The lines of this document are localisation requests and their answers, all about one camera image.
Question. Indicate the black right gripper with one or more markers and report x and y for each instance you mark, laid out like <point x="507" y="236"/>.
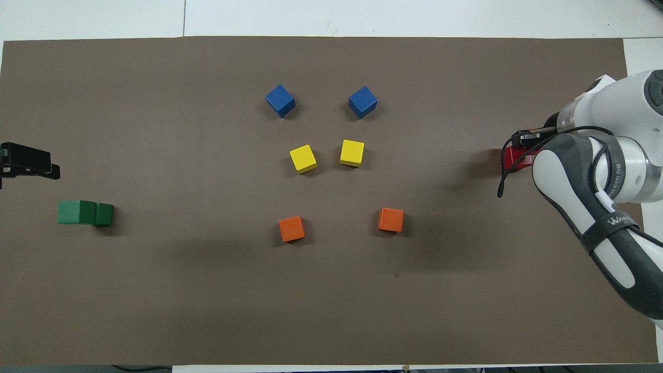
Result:
<point x="553" y="124"/>

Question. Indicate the orange wooden cube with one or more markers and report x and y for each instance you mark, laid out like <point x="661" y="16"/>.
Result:
<point x="391" y="219"/>
<point x="291" y="228"/>

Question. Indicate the blue wooden cube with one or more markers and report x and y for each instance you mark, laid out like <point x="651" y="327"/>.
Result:
<point x="362" y="102"/>
<point x="280" y="100"/>

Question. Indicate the yellow wooden cube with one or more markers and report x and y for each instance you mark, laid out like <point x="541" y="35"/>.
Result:
<point x="352" y="153"/>
<point x="303" y="158"/>

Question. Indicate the brown table mat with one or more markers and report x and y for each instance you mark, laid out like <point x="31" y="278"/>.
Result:
<point x="207" y="290"/>

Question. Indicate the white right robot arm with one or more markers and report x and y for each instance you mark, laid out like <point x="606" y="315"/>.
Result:
<point x="595" y="176"/>

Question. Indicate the green wooden cube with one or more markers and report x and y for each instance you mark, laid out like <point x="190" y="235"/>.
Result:
<point x="104" y="215"/>
<point x="72" y="212"/>

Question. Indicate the red wooden cube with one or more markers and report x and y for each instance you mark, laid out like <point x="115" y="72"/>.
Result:
<point x="506" y="156"/>
<point x="524" y="156"/>

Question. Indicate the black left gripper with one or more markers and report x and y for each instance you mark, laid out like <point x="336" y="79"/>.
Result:
<point x="1" y="166"/>

